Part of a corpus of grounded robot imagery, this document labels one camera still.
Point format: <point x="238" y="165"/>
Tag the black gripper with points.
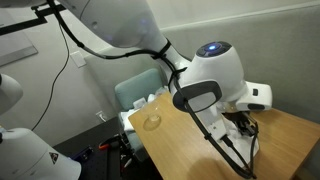
<point x="241" y="121"/>

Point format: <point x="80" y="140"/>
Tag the white cloth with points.
<point x="242" y="143"/>

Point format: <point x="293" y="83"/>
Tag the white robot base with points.
<point x="25" y="156"/>

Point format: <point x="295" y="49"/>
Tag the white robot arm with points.
<point x="202" y="86"/>

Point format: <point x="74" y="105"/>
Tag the clear glass bowl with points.
<point x="150" y="111"/>

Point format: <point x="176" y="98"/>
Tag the teal upholstered chair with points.
<point x="132" y="94"/>

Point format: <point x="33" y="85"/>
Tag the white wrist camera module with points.
<point x="258" y="97"/>

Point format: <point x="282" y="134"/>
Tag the orange handled clamp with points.
<point x="107" y="143"/>

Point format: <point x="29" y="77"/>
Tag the white wall outlet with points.
<point x="100" y="115"/>

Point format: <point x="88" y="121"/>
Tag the white wall switch plate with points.
<point x="78" y="59"/>

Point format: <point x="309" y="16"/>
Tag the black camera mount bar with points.
<point x="40" y="19"/>

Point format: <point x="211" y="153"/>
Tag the grey wall board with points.
<point x="15" y="46"/>

